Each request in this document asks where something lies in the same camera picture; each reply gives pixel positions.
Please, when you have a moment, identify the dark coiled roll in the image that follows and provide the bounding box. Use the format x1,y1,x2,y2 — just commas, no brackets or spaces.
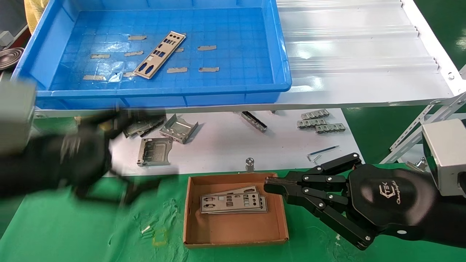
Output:
0,47,24,71

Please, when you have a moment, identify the folded metal cage bracket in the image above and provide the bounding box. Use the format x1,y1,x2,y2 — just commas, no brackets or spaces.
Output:
159,114,199,144

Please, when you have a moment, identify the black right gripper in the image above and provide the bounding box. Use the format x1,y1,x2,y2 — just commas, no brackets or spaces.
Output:
264,153,438,251

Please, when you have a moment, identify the silver table clamp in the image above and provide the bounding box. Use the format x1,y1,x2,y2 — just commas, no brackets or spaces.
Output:
405,156,428,172

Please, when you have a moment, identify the brown cardboard box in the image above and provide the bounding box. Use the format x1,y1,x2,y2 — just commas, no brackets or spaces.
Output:
183,172,289,249

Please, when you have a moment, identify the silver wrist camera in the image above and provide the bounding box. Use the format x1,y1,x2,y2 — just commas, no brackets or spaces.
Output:
422,118,466,199
0,78,37,155

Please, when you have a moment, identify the white corrugated metal shelf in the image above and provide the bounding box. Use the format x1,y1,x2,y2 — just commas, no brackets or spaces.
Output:
33,0,466,120

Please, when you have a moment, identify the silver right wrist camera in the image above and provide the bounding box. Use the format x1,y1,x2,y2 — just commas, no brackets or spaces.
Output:
422,118,466,199

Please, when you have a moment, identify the grey stamped metal plate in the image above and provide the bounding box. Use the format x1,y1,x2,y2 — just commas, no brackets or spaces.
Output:
123,116,155,138

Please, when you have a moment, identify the flat rectangular metal bracket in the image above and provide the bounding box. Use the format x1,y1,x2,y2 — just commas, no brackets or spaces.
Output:
137,137,173,167

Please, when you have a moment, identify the small slotted metal bracket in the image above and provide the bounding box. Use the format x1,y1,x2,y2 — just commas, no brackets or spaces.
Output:
315,123,346,134
301,109,330,120
297,118,327,129

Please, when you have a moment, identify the long narrow metal bar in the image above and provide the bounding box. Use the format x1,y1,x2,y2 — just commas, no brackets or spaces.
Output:
238,111,268,132

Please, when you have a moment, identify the white board panel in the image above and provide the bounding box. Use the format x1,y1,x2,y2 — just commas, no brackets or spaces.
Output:
106,108,364,178

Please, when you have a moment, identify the silver IO shield plate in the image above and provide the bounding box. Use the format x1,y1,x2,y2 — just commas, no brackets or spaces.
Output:
208,196,268,214
133,31,186,79
200,192,262,213
208,185,259,198

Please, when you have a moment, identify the dark small metal bracket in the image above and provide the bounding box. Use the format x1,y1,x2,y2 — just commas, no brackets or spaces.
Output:
147,116,166,137

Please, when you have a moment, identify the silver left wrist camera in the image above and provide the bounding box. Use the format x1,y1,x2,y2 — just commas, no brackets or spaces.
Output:
0,78,37,155

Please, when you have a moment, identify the blue plastic tray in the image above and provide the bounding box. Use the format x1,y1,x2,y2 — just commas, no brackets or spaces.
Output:
13,0,292,109

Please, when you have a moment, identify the perforated steel angle brace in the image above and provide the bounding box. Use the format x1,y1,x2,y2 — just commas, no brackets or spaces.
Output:
379,91,466,164

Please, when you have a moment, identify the green table cloth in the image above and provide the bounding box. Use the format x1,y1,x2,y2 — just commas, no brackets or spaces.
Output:
0,164,466,262

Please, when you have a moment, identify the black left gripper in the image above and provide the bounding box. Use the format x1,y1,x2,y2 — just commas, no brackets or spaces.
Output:
55,108,181,206

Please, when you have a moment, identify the yellow woven sack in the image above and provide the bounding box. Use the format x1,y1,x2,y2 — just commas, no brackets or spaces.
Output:
24,0,50,35

